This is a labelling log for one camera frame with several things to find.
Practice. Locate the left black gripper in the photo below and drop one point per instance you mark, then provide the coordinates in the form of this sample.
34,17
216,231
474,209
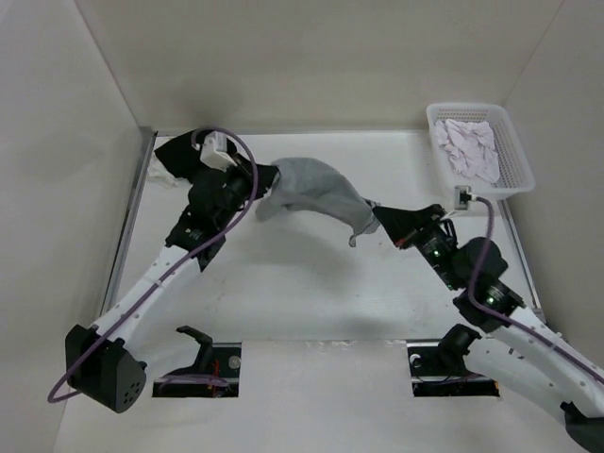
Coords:
266,176

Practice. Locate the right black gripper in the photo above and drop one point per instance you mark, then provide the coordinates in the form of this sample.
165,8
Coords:
401,225

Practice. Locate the grey tank top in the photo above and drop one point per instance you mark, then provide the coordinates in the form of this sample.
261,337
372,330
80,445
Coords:
306,184

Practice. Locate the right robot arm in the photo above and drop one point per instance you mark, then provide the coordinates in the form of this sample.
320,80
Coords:
502,338

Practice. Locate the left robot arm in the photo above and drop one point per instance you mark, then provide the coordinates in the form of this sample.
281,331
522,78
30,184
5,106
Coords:
105,361

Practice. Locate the folded black tank top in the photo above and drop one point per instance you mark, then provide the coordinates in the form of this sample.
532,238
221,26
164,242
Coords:
180,159

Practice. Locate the crumpled pink tank top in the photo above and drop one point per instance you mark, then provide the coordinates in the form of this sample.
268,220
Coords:
470,148

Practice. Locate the folded white tank top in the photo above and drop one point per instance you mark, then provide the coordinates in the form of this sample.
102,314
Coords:
158,174

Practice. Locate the white plastic basket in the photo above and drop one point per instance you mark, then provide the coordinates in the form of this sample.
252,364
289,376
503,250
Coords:
515,173

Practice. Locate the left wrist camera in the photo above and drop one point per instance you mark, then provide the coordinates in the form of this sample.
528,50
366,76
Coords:
214,152

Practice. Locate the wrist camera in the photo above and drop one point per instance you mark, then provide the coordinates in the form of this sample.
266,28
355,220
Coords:
214,152
462,199

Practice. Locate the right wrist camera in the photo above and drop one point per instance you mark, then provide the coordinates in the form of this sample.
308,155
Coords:
462,199

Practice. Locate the left metal table rail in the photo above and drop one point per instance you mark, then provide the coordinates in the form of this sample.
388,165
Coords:
149,136

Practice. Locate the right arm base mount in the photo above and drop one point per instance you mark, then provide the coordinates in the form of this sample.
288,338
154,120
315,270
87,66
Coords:
438,369

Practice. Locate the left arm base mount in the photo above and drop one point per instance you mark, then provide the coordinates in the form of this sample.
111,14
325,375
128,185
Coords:
214,371

